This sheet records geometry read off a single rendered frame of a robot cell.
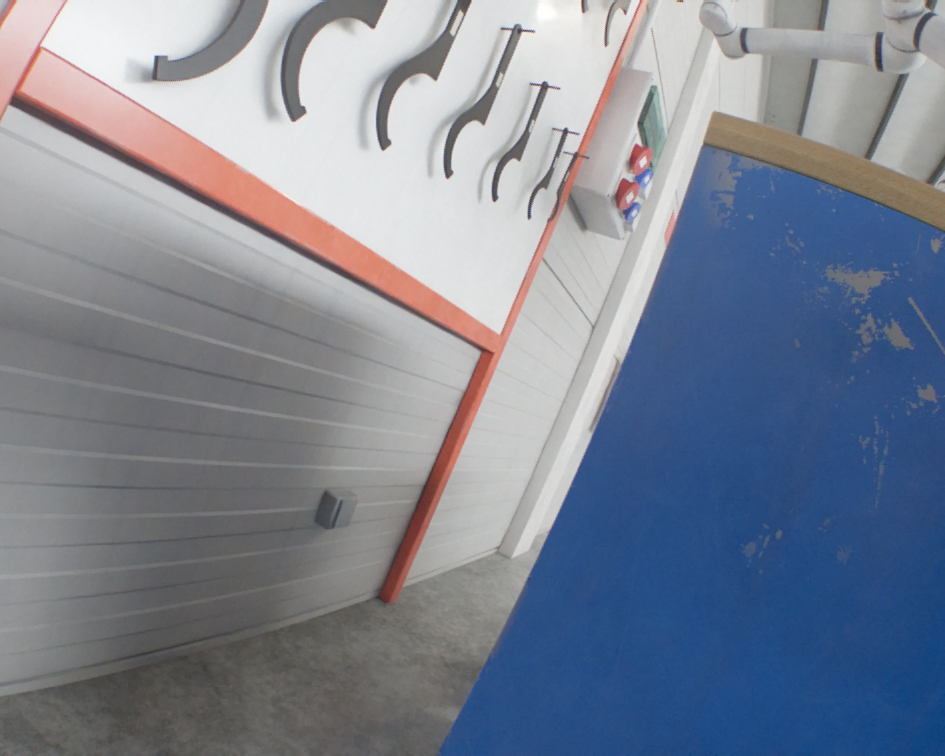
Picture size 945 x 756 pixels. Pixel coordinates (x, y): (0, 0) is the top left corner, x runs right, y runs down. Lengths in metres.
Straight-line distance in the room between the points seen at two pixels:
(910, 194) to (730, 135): 0.11
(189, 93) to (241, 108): 0.09
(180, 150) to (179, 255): 0.16
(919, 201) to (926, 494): 0.15
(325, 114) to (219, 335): 0.37
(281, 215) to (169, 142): 0.22
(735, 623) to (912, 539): 0.10
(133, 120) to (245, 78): 0.17
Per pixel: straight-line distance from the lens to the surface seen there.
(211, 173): 0.76
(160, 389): 0.86
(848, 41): 1.79
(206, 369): 0.90
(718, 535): 0.28
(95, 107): 0.67
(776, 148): 0.33
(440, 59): 1.03
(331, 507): 1.26
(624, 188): 1.86
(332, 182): 0.92
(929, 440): 0.31
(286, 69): 0.77
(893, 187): 0.34
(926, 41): 1.60
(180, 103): 0.73
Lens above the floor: 0.75
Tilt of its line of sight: level
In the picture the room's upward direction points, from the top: 23 degrees clockwise
